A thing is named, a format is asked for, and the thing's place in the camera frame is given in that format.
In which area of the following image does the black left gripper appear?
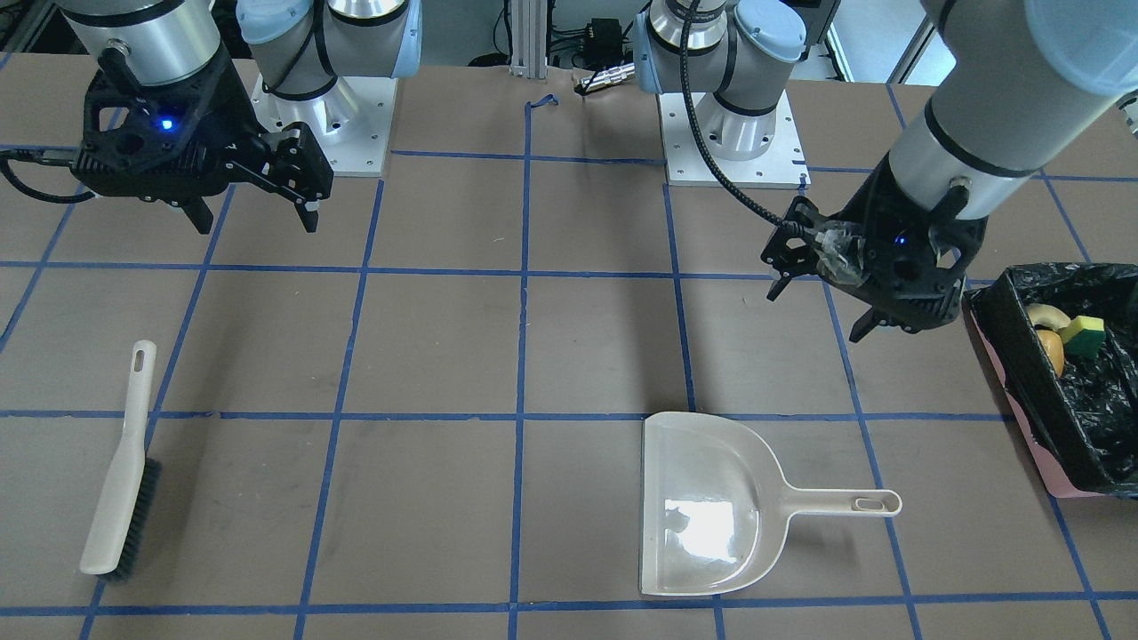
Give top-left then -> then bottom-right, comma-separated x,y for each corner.
761,158 -> 987,343

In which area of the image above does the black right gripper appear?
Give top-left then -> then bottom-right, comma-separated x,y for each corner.
71,46 -> 333,236

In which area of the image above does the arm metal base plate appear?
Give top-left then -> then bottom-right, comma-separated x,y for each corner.
658,92 -> 813,189
251,76 -> 399,178

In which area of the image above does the brown bread roll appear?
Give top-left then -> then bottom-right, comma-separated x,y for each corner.
1036,329 -> 1066,378

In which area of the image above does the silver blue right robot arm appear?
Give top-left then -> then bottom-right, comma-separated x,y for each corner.
60,1 -> 422,235

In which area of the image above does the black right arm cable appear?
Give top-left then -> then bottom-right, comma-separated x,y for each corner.
0,147 -> 94,204

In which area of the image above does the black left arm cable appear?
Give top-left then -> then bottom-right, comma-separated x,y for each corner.
679,0 -> 805,236

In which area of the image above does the beige onion peel scrap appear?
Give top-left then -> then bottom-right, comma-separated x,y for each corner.
1025,303 -> 1072,333

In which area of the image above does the yellow green sponge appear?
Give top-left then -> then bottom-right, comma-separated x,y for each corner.
1058,315 -> 1106,359

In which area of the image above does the white hand brush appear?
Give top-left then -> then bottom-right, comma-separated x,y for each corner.
80,339 -> 160,580

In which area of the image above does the pink trash bin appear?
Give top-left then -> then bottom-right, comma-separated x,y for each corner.
963,305 -> 1135,500

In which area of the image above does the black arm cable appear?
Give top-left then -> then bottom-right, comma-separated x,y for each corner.
679,0 -> 805,236
0,147 -> 94,204

